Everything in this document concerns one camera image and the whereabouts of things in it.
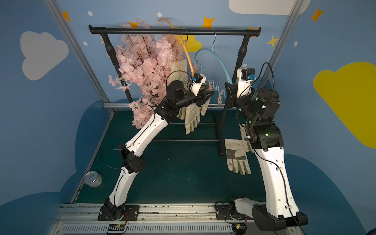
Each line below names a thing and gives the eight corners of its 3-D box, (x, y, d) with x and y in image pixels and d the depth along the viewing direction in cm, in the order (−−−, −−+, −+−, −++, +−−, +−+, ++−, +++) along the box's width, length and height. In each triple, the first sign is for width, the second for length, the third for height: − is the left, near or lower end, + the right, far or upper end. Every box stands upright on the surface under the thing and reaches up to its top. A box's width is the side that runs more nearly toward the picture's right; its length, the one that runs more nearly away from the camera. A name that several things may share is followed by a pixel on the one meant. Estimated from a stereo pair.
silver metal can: (85, 187, 83) (80, 184, 79) (91, 174, 88) (86, 171, 84) (99, 187, 83) (94, 184, 79) (104, 174, 88) (100, 171, 84)
